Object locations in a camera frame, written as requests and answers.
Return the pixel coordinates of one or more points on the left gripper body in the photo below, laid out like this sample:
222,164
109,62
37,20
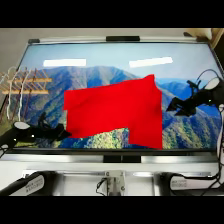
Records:
50,131

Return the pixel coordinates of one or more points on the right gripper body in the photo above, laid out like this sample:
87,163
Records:
191,102

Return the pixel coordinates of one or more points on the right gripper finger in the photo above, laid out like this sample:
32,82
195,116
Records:
173,104
182,112

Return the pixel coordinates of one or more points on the red T-shirt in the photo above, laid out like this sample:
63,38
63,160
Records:
113,110

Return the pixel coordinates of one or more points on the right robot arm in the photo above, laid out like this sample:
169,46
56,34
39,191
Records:
213,95

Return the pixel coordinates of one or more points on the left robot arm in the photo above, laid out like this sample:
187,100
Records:
13,133

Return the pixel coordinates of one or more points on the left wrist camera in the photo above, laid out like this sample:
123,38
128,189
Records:
43,120

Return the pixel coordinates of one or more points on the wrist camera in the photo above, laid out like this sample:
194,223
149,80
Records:
193,87
43,120

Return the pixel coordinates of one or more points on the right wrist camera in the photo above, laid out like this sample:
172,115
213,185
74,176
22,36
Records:
193,87

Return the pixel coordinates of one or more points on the silver frame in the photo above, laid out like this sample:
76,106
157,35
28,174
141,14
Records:
110,165

